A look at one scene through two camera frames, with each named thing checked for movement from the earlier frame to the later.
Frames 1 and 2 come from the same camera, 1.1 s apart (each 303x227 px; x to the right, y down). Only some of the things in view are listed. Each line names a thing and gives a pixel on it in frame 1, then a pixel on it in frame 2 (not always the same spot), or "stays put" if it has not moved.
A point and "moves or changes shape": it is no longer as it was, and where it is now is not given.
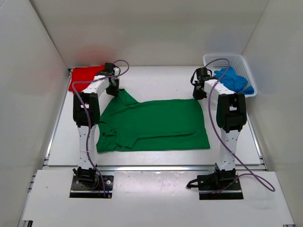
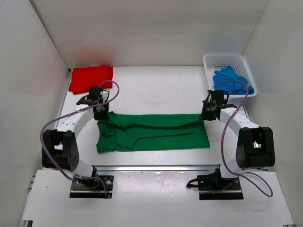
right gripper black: x=196 y=96 → x=203 y=116
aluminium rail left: x=58 y=116 stays put
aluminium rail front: x=152 y=167 stays put
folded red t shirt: x=81 y=76 stays put
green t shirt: x=127 y=125 moves or changes shape
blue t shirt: x=231 y=80 stays put
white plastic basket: x=213 y=61 stays put
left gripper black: x=114 y=92 → x=103 y=117
